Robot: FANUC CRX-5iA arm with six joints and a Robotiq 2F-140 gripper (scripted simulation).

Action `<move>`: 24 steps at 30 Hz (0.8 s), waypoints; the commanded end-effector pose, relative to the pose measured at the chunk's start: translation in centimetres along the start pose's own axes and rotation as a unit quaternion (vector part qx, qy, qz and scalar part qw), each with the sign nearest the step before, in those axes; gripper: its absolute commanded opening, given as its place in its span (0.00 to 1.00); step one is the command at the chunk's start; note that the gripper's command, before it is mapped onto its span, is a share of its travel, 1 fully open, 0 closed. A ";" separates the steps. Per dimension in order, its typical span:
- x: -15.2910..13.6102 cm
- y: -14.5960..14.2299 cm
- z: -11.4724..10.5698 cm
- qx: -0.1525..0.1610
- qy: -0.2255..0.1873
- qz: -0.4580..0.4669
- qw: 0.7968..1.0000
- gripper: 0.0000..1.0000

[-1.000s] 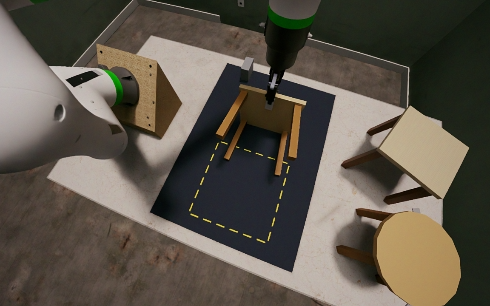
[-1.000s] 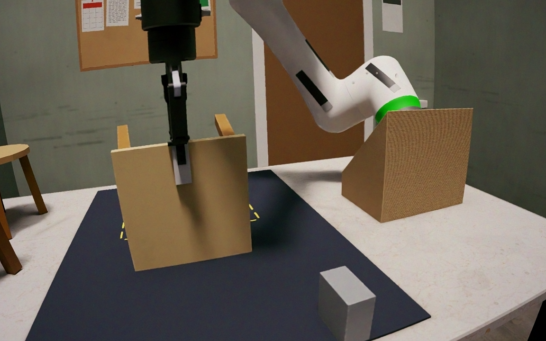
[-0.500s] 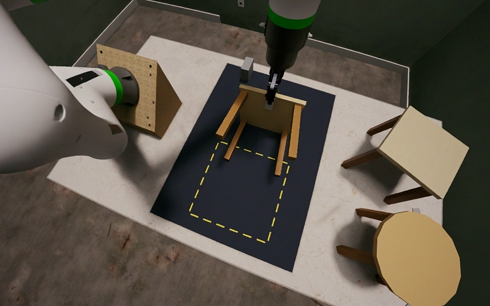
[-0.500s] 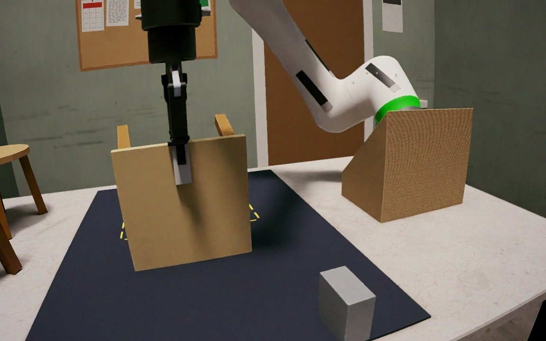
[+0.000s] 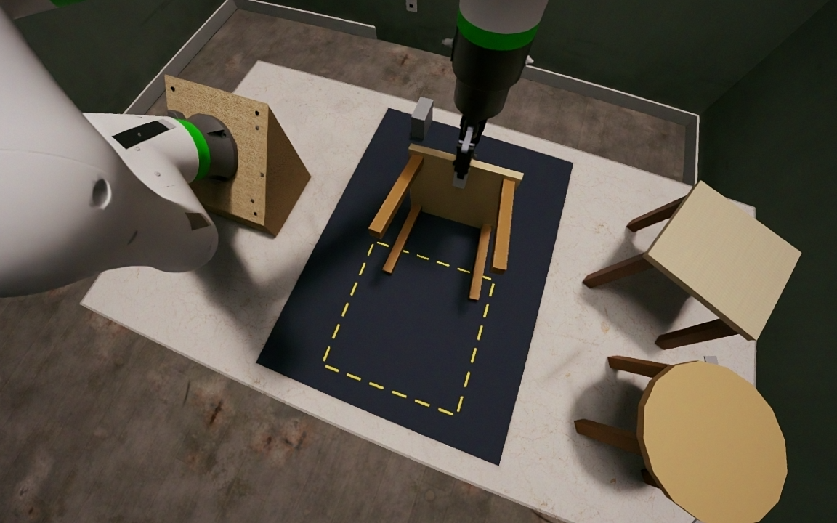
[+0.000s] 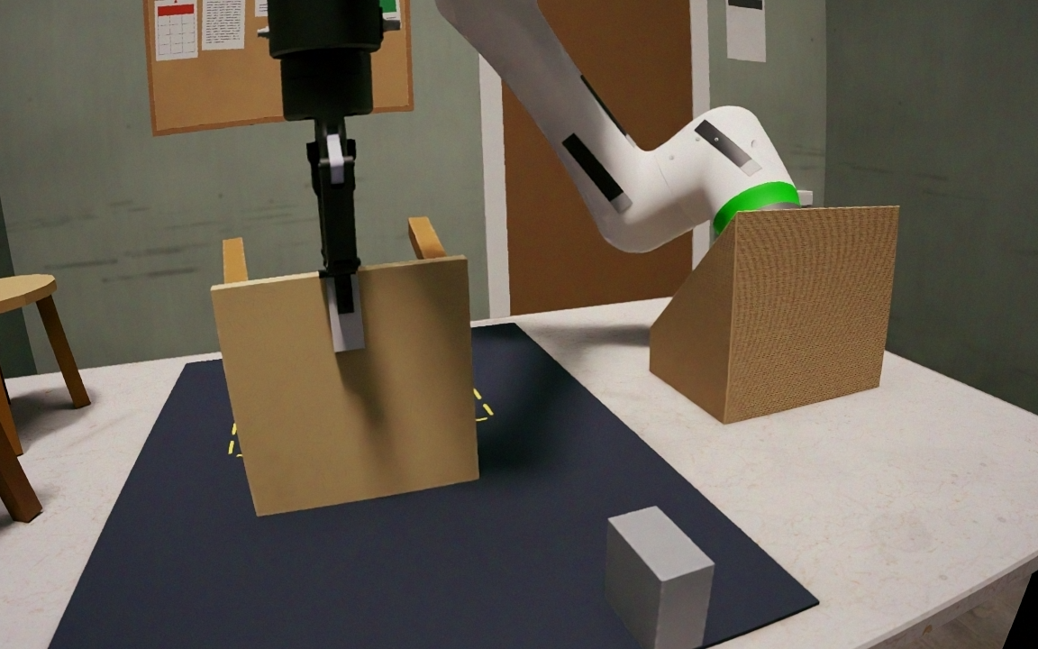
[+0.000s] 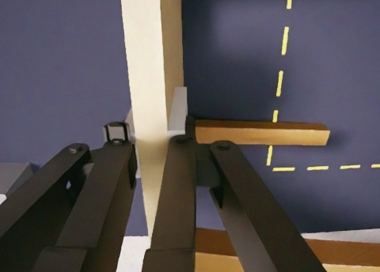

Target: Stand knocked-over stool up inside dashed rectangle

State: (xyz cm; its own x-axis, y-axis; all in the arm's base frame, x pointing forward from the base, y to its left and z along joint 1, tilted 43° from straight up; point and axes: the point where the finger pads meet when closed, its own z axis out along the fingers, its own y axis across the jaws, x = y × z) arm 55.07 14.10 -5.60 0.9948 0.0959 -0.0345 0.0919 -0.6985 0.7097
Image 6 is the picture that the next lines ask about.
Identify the dark navy mat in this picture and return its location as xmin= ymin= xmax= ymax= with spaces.
xmin=47 ymin=323 xmax=820 ymax=649

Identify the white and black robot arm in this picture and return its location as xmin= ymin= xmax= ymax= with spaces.
xmin=258 ymin=0 xmax=802 ymax=253

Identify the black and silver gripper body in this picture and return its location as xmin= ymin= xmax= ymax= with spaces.
xmin=280 ymin=52 xmax=373 ymax=163

